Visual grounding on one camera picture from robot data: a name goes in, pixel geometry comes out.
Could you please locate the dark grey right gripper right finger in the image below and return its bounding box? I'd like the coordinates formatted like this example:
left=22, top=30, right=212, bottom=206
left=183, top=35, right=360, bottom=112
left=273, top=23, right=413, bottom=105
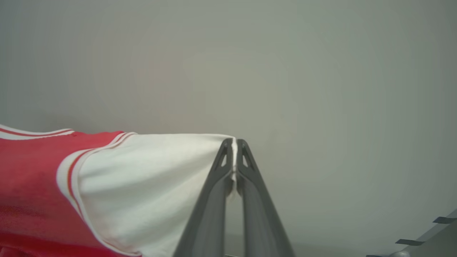
left=236, top=138, right=295, bottom=257

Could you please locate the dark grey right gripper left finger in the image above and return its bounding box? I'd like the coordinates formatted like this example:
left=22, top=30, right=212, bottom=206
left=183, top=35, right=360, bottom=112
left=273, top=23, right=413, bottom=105
left=173, top=138, right=235, bottom=257

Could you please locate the red and white garment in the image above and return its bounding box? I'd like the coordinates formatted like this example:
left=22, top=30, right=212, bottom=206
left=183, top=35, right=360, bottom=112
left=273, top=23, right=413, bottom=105
left=0, top=123, right=237, bottom=257

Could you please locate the grey panel with black tape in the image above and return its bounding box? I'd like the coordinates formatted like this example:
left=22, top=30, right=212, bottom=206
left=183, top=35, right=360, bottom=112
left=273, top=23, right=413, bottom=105
left=366, top=209, right=457, bottom=257

